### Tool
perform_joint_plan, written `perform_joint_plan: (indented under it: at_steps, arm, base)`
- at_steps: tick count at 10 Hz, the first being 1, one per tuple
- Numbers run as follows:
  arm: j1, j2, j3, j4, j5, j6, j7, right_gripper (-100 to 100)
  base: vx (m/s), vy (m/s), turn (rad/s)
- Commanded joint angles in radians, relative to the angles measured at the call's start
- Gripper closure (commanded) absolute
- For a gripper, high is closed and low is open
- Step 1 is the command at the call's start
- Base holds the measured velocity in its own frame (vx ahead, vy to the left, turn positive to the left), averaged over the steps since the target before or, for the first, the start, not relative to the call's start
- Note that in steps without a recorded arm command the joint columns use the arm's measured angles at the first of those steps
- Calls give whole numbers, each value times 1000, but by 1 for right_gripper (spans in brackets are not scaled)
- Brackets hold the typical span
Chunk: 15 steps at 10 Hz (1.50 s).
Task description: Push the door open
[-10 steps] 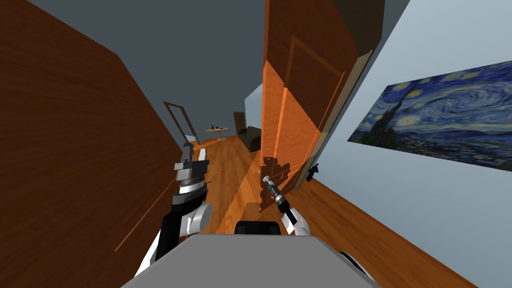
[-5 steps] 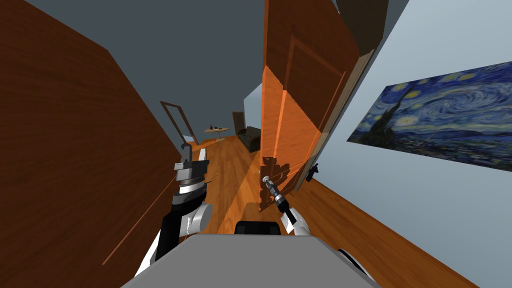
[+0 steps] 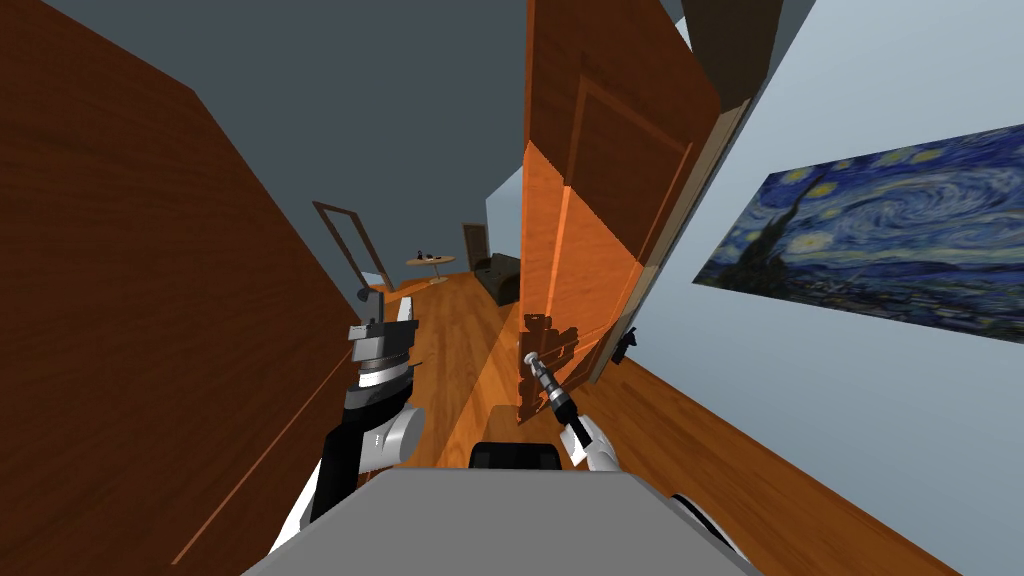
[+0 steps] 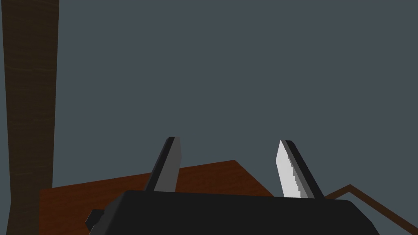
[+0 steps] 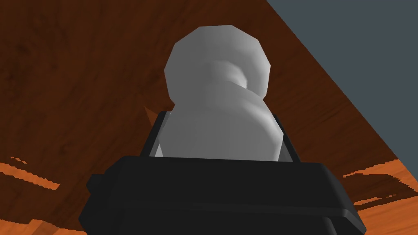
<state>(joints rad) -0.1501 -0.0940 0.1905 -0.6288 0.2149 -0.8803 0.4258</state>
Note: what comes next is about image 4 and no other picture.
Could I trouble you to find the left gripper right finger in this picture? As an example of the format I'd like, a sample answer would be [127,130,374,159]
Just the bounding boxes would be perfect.
[276,140,326,199]

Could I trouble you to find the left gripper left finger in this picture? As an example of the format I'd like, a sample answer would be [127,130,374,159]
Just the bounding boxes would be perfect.
[144,136,182,193]

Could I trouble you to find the reddish-brown wooden table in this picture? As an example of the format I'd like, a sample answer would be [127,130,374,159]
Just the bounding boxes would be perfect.
[39,160,275,235]

